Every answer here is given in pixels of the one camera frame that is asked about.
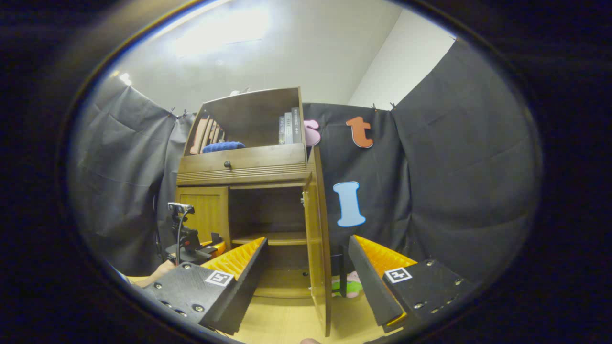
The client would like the blue towel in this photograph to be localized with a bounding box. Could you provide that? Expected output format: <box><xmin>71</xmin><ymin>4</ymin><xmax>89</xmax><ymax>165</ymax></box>
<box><xmin>202</xmin><ymin>141</ymin><xmax>246</xmax><ymax>154</ymax></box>

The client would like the black backdrop cloth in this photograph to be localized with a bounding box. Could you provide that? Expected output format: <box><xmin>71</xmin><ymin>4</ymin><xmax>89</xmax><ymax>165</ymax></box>
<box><xmin>69</xmin><ymin>41</ymin><xmax>543</xmax><ymax>287</ymax></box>

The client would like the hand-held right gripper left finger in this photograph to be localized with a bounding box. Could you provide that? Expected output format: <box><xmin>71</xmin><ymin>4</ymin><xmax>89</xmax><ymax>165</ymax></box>
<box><xmin>142</xmin><ymin>236</ymin><xmax>268</xmax><ymax>336</ymax></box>

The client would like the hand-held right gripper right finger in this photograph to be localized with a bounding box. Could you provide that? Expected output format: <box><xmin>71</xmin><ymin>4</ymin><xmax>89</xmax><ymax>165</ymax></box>
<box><xmin>348</xmin><ymin>234</ymin><xmax>476</xmax><ymax>334</ymax></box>

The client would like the wooden cabinet drawer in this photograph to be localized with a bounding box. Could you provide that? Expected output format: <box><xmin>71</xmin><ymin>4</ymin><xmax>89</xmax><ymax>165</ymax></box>
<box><xmin>176</xmin><ymin>143</ymin><xmax>309</xmax><ymax>187</ymax></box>

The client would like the wooden cabinet door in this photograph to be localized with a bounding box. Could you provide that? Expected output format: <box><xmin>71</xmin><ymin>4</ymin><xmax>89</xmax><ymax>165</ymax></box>
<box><xmin>302</xmin><ymin>146</ymin><xmax>333</xmax><ymax>337</ymax></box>
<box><xmin>175</xmin><ymin>186</ymin><xmax>232</xmax><ymax>251</ymax></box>

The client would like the green pink plush toy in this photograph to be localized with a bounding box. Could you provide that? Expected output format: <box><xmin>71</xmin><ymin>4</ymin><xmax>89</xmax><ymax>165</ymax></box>
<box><xmin>331</xmin><ymin>271</ymin><xmax>364</xmax><ymax>299</ymax></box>

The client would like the black right door handle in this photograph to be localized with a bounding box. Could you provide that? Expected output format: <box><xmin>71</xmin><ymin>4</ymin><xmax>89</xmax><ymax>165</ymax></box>
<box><xmin>331</xmin><ymin>253</ymin><xmax>347</xmax><ymax>298</ymax></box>

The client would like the wooden double-door shoe cabinet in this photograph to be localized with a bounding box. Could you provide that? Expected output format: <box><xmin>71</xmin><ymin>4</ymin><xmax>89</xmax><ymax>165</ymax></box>
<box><xmin>175</xmin><ymin>86</ymin><xmax>333</xmax><ymax>337</ymax></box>

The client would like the wooden inner shelf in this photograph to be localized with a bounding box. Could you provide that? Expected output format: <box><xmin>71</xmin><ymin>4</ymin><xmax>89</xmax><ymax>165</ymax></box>
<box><xmin>231</xmin><ymin>232</ymin><xmax>308</xmax><ymax>247</ymax></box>

